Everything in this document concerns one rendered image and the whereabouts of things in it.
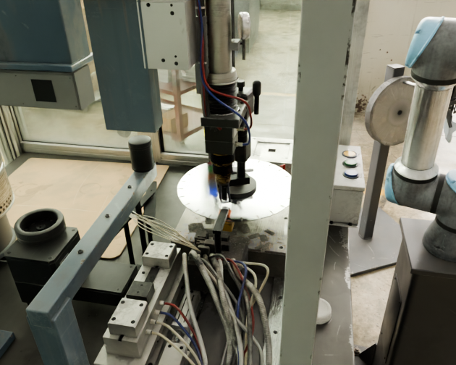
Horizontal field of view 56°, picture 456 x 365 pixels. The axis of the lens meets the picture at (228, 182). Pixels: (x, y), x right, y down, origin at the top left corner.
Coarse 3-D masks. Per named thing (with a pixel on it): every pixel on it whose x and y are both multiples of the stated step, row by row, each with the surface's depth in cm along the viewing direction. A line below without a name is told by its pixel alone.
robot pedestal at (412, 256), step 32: (416, 224) 137; (416, 256) 124; (416, 288) 125; (448, 288) 123; (384, 320) 157; (416, 320) 131; (448, 320) 129; (384, 352) 152; (416, 352) 138; (448, 352) 135
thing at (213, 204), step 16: (256, 160) 133; (192, 176) 126; (208, 176) 126; (256, 176) 125; (272, 176) 125; (288, 176) 125; (192, 192) 118; (208, 192) 118; (256, 192) 118; (272, 192) 118; (288, 192) 117; (192, 208) 112; (208, 208) 112; (224, 208) 112; (240, 208) 111; (256, 208) 111; (272, 208) 111
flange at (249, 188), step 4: (252, 180) 121; (248, 184) 119; (252, 184) 119; (256, 184) 120; (232, 188) 118; (236, 188) 117; (240, 188) 117; (244, 188) 117; (248, 188) 118; (252, 188) 118; (232, 192) 116; (236, 192) 116; (240, 192) 116; (244, 192) 116; (248, 192) 116; (252, 192) 117; (232, 196) 116; (236, 196) 116; (240, 196) 116
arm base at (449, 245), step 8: (432, 224) 126; (440, 224) 122; (424, 232) 130; (432, 232) 125; (440, 232) 122; (448, 232) 121; (424, 240) 128; (432, 240) 125; (440, 240) 123; (448, 240) 121; (432, 248) 125; (440, 248) 123; (448, 248) 121; (440, 256) 123; (448, 256) 122
